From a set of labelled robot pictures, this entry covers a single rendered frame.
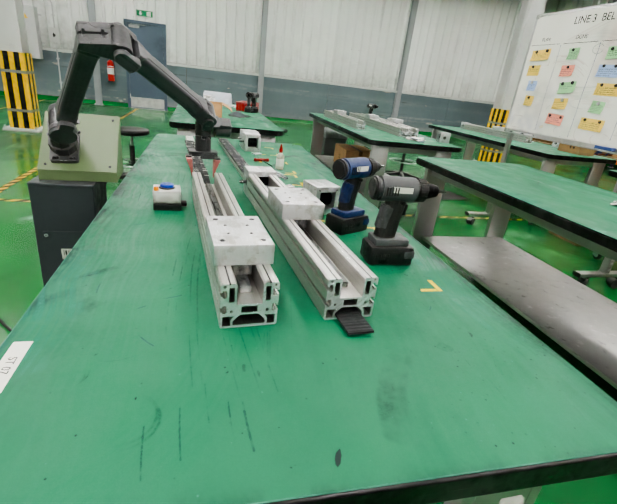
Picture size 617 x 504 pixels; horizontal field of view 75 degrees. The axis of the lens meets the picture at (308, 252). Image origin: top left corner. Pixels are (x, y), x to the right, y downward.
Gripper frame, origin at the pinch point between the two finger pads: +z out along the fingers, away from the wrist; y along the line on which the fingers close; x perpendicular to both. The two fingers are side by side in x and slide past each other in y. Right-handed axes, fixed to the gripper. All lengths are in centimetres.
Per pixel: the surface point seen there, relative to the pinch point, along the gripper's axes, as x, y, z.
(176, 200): -34.7, -10.6, -0.1
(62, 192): -6.7, -46.4, 6.1
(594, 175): 162, 430, 24
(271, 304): -99, 3, -1
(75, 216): -7.0, -43.4, 14.5
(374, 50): 1032, 568, -137
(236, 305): -99, -3, -1
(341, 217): -55, 35, -2
